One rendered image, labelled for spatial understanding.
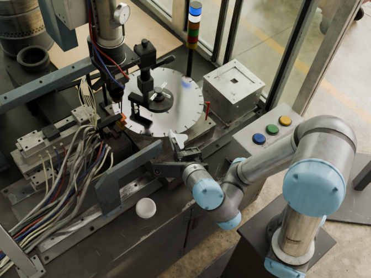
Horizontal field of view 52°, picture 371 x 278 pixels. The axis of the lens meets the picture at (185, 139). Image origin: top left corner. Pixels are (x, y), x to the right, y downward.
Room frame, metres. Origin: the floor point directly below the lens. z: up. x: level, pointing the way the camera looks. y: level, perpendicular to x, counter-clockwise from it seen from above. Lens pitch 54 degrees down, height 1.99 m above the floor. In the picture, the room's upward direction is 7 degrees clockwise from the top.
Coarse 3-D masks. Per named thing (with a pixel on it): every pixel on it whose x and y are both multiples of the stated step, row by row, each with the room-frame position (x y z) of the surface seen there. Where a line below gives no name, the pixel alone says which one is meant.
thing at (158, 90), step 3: (162, 84) 0.93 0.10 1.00; (165, 84) 0.94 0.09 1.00; (156, 87) 0.91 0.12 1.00; (159, 87) 0.91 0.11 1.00; (162, 87) 0.92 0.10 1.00; (156, 90) 0.90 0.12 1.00; (159, 90) 0.90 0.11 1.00; (162, 90) 0.90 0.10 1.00; (156, 93) 0.89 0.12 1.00; (159, 93) 0.89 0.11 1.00; (162, 93) 0.89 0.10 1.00; (165, 93) 0.89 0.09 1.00; (153, 96) 0.87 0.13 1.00; (156, 96) 0.89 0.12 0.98; (159, 96) 0.89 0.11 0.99; (165, 96) 0.88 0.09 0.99; (168, 96) 0.88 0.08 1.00; (150, 99) 0.86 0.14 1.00
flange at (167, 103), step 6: (168, 90) 0.94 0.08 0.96; (150, 96) 0.90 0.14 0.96; (162, 96) 0.90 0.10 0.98; (156, 102) 0.88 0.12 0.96; (162, 102) 0.88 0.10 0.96; (168, 102) 0.89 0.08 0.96; (150, 108) 0.85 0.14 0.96; (156, 108) 0.85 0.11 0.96; (162, 108) 0.86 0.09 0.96; (168, 108) 0.87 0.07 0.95
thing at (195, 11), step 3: (192, 3) 1.20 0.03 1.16; (195, 3) 1.20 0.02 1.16; (198, 3) 1.20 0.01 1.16; (201, 3) 1.20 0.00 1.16; (192, 6) 1.18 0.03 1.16; (195, 6) 1.18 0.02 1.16; (198, 6) 1.18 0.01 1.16; (201, 6) 1.19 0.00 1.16; (189, 9) 1.19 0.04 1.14; (192, 9) 1.17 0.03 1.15; (195, 9) 1.17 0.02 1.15; (198, 9) 1.17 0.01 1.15; (201, 9) 1.18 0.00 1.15; (189, 12) 1.18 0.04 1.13; (192, 12) 1.17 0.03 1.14; (195, 12) 1.17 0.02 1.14; (198, 12) 1.17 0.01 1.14; (201, 12) 1.19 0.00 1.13; (195, 15) 1.17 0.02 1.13
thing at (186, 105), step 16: (160, 80) 1.00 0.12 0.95; (176, 80) 1.01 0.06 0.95; (192, 80) 1.02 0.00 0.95; (176, 96) 0.93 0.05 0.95; (192, 96) 0.94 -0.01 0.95; (128, 112) 0.83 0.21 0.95; (144, 112) 0.84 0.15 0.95; (160, 112) 0.85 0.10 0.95; (176, 112) 0.85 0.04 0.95; (192, 112) 0.86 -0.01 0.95; (128, 128) 0.76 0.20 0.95; (144, 128) 0.77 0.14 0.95; (160, 128) 0.78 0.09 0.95; (176, 128) 0.78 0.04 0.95
